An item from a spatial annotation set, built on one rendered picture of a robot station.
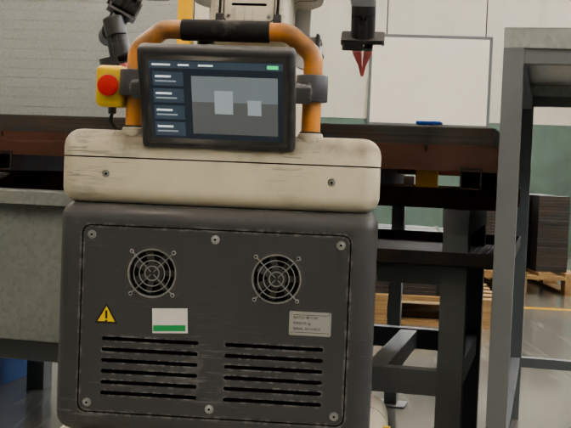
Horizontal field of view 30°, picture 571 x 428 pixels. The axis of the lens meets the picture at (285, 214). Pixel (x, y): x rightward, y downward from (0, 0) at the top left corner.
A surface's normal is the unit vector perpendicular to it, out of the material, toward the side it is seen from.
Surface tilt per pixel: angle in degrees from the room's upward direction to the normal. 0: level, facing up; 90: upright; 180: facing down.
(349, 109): 90
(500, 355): 90
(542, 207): 90
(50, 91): 90
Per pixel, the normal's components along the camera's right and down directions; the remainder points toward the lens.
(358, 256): 0.01, 0.04
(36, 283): -0.24, 0.04
